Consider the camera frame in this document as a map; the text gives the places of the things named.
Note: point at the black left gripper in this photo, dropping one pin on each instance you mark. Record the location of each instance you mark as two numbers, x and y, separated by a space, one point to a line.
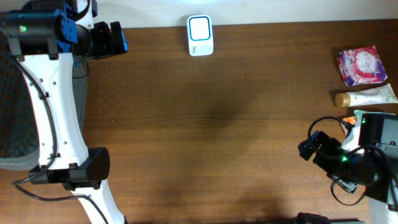
107 47

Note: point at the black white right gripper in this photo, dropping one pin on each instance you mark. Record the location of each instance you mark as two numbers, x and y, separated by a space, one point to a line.
323 155

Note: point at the teal snack bag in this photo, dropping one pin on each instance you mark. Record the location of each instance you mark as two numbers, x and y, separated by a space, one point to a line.
352 137

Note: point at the orange tissue packet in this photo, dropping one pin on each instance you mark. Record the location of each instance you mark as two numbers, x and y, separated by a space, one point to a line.
352 120

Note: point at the white cream tube gold cap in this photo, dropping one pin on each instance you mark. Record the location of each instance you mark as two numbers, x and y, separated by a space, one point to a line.
374 96

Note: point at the purple tissue pack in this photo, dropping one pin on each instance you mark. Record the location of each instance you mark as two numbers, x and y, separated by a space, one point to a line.
361 66

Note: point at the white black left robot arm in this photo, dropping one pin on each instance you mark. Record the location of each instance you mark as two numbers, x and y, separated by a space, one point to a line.
45 40

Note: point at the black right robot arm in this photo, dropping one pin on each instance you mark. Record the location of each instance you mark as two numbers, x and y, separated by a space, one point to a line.
378 133

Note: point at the white barcode scanner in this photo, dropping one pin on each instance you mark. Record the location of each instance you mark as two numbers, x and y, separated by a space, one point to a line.
200 35

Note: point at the grey plastic mesh basket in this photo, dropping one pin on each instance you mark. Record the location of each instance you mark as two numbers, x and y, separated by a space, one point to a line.
15 124

